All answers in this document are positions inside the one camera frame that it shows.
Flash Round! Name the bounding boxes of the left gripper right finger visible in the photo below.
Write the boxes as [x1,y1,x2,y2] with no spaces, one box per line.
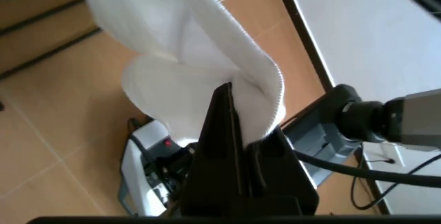
[243,127,320,217]

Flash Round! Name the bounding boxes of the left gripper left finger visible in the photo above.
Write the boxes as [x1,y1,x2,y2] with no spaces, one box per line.
[181,81,243,217]

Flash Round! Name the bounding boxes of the white garment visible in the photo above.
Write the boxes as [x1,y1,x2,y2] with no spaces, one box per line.
[77,0,287,148]

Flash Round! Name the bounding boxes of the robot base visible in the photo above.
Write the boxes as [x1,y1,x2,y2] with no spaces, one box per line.
[118,94,362,217]

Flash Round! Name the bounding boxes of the black clothes rack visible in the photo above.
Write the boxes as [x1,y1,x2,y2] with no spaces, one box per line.
[0,0,235,81]

